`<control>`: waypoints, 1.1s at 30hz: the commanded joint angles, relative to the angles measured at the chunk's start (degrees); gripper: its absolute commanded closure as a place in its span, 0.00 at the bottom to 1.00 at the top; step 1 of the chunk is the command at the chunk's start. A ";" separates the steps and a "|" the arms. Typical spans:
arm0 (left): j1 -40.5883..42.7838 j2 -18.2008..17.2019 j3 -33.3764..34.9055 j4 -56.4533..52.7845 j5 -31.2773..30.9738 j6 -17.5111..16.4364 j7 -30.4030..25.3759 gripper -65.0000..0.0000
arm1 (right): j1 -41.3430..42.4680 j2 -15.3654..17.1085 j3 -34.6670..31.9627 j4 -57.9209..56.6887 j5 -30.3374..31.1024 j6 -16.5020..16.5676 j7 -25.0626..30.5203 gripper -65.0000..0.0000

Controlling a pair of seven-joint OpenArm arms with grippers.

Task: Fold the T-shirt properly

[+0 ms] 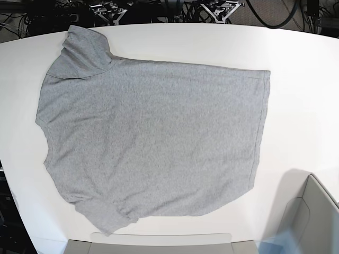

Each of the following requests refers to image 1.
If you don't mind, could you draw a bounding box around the grey T-shirt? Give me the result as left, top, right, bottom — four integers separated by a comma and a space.
36, 25, 270, 235

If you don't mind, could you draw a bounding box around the grey bin at bottom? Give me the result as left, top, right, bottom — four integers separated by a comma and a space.
64, 233, 258, 253

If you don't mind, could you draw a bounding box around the grey bin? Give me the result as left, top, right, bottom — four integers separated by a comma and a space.
64, 233, 258, 253
279, 175, 338, 253

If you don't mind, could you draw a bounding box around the grey bin at right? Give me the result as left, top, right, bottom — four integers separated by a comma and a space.
279, 175, 338, 253

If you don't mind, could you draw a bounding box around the blue translucent plastic sheet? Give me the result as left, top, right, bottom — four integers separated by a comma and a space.
257, 229, 296, 254

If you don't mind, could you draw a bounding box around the black cable bundle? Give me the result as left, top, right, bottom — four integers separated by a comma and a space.
148, 0, 234, 25

